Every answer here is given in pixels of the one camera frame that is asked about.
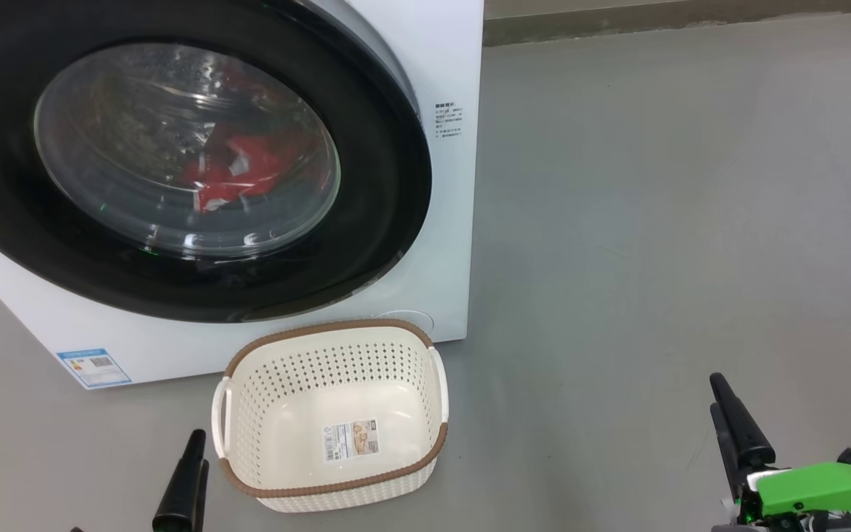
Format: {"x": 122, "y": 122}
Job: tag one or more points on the blue energy label sticker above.
{"x": 97, "y": 367}

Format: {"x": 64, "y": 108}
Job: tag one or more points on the black round washer door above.
{"x": 374, "y": 148}

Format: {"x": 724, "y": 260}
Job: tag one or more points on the red cloth garment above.
{"x": 248, "y": 159}

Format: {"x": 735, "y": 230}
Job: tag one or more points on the round white filter cap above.
{"x": 417, "y": 321}

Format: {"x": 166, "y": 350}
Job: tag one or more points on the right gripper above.
{"x": 817, "y": 491}

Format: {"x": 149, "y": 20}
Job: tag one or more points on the printed product label sticker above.
{"x": 351, "y": 441}

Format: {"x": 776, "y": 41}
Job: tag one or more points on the white front-load washing machine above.
{"x": 440, "y": 258}

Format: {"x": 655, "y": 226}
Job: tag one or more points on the cream basket with brown rim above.
{"x": 285, "y": 384}

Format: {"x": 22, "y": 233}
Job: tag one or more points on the printed Chinese instruction label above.
{"x": 449, "y": 122}

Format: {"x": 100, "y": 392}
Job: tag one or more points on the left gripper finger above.
{"x": 178, "y": 495}
{"x": 204, "y": 488}

